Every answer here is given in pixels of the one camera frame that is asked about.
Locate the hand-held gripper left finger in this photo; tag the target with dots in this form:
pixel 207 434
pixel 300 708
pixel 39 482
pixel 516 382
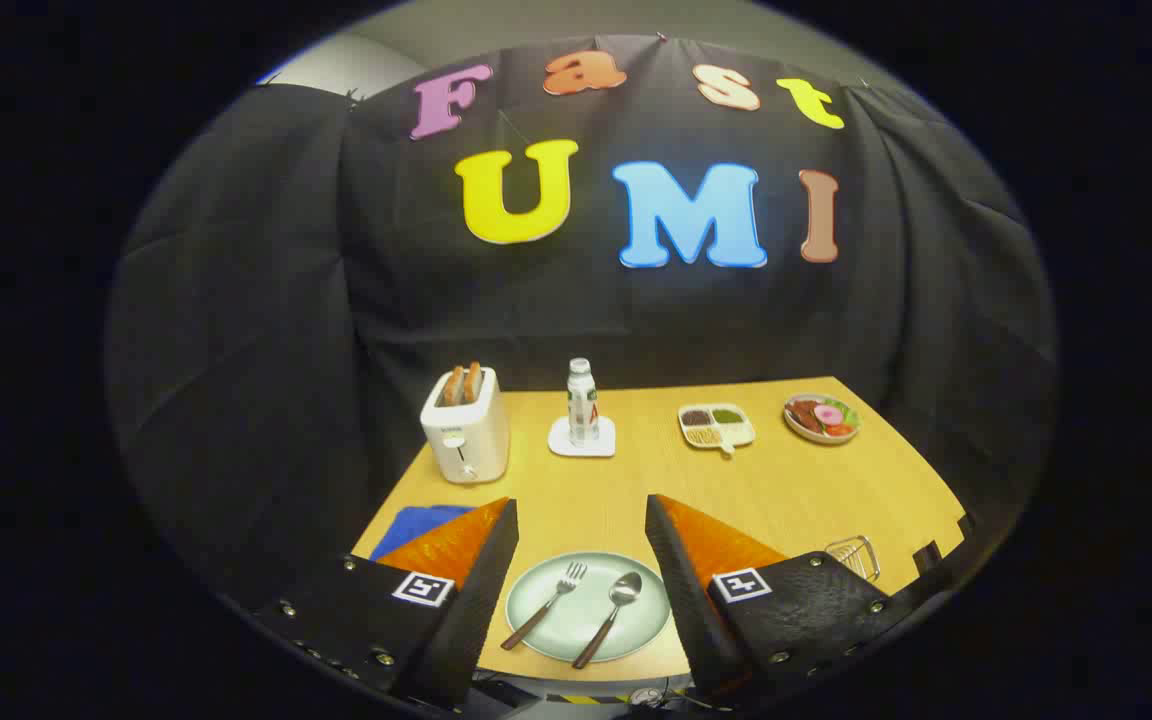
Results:
pixel 481 590

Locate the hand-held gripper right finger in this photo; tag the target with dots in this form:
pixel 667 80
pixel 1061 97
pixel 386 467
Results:
pixel 681 590

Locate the blue towel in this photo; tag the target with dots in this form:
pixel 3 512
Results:
pixel 411 525

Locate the pale green plate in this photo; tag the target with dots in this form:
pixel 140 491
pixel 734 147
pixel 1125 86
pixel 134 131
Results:
pixel 586 625

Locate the white toaster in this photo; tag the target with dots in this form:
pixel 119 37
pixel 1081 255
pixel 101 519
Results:
pixel 466 440

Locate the white square coaster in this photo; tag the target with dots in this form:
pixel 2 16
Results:
pixel 561 443

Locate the white divided dish of grains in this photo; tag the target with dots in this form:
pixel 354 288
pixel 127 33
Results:
pixel 716 425

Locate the toast slice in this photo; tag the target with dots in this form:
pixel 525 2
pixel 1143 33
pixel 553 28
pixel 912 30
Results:
pixel 452 387
pixel 473 380

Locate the white drink bottle green cap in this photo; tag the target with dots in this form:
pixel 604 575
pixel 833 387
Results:
pixel 583 405

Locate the plate of meat and vegetables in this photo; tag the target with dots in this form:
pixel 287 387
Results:
pixel 821 418

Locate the black table clamp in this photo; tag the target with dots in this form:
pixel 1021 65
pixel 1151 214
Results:
pixel 928 556
pixel 966 523

